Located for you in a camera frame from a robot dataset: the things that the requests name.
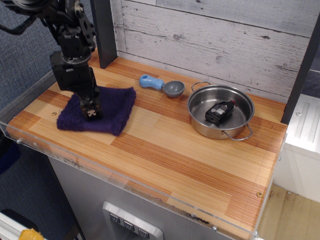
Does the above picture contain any dark grey right post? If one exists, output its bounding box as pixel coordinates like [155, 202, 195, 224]
[280, 15, 320, 125]

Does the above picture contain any white aluminium box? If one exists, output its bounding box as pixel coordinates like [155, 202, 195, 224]
[273, 94, 320, 202]

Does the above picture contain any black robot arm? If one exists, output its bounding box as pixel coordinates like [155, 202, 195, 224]
[0, 0, 103, 121]

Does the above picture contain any blue object at left edge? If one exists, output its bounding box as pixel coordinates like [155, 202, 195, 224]
[0, 143, 21, 174]

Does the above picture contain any dark grey left post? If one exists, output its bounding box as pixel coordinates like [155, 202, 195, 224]
[90, 0, 118, 69]

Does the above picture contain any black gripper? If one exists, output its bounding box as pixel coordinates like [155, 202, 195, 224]
[50, 51, 103, 121]

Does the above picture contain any metal pot with handles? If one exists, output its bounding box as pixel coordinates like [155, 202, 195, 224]
[187, 81, 255, 141]

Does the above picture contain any dark grey post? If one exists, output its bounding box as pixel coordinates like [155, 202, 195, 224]
[90, 0, 118, 69]
[280, 15, 320, 125]

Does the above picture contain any clear acrylic table guard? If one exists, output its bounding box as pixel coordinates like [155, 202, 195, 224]
[0, 36, 288, 238]

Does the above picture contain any blue and grey scoop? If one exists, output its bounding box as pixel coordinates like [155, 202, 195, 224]
[139, 74, 185, 98]

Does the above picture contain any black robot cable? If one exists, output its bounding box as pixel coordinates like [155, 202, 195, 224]
[0, 14, 38, 36]

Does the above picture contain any silver cabinet with dispenser panel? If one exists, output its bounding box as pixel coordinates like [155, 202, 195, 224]
[49, 157, 260, 240]

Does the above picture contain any purple towel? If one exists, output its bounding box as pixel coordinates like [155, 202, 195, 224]
[56, 87, 136, 136]

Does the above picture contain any small black bottle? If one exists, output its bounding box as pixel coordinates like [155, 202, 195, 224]
[205, 100, 236, 126]

